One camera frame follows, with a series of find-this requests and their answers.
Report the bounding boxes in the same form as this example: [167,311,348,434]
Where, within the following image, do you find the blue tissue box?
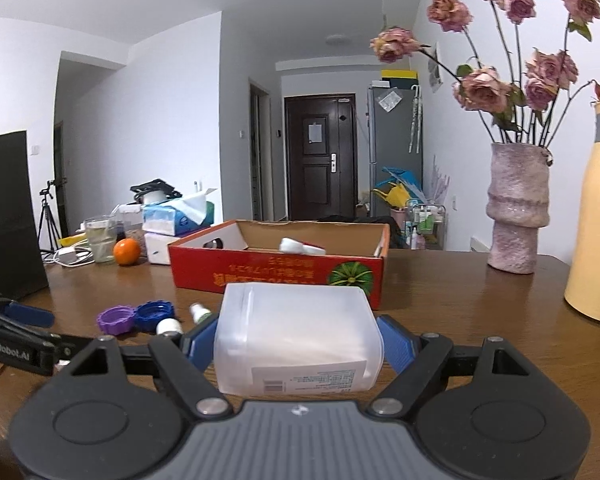
[142,189,216,236]

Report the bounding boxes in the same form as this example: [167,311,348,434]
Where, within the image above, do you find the black and white appliance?
[131,178,182,206]

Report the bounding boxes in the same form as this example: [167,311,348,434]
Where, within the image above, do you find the blue and yellow bags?
[374,166,423,212]

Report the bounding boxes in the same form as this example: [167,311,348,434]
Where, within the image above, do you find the yellow and black box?
[381,70,419,89]

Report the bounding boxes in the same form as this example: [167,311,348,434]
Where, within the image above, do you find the small storage cart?
[405,202,446,251]

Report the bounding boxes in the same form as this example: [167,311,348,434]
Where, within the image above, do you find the pink textured vase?
[486,142,552,275]

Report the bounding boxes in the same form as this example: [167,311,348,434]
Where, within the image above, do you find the red and white lint brush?
[279,237,326,256]

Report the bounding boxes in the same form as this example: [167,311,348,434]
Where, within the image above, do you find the red cardboard box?
[168,219,391,311]

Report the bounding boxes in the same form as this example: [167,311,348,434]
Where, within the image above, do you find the side room door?
[250,80,272,221]

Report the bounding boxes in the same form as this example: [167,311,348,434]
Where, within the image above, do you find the white tissue pack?
[145,232,174,265]

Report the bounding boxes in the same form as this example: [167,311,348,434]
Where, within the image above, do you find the bunch of dried pink roses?
[370,0,600,146]

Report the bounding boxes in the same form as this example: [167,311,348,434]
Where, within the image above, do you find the dark brown entrance door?
[285,94,357,221]

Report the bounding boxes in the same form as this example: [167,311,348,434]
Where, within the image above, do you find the white folded umbrella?
[409,86,424,154]

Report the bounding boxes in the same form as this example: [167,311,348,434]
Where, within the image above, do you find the blue bottle cap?
[134,301,175,332]

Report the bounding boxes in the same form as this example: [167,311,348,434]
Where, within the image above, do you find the clear plastic food container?
[117,205,146,244]

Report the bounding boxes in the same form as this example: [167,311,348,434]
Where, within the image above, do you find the purple bottle cap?
[97,306,136,336]

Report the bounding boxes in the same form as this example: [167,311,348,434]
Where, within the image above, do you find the grey refrigerator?
[367,85,424,216]

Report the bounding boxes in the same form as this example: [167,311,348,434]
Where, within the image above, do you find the green spray bottle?
[189,302,216,326]

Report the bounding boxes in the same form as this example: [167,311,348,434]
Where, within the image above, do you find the white cable bundle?
[54,245,94,266]

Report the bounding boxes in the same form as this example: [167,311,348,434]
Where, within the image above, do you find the yellow thermos jug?
[564,101,600,327]

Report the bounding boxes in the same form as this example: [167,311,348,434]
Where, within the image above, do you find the orange fruit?
[114,238,142,266]

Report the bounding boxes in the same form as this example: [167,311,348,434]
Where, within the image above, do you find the clear glass cup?
[83,215,118,264]

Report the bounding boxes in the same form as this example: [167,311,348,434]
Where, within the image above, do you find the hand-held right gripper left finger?
[60,317,232,418]

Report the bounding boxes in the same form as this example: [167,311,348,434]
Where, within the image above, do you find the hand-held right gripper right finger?
[367,315,531,418]

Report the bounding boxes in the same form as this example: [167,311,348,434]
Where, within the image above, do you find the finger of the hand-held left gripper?
[0,291,56,329]
[44,331,100,365]

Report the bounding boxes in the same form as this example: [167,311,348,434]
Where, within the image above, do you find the translucent white plastic box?
[214,282,385,396]

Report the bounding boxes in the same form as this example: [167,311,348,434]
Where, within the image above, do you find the black paper bag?
[0,87,49,302]

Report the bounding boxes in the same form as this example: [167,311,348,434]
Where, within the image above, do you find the black camera tripod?
[36,180,69,252]

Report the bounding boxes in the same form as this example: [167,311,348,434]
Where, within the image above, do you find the purple dried plant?
[427,157,451,206]

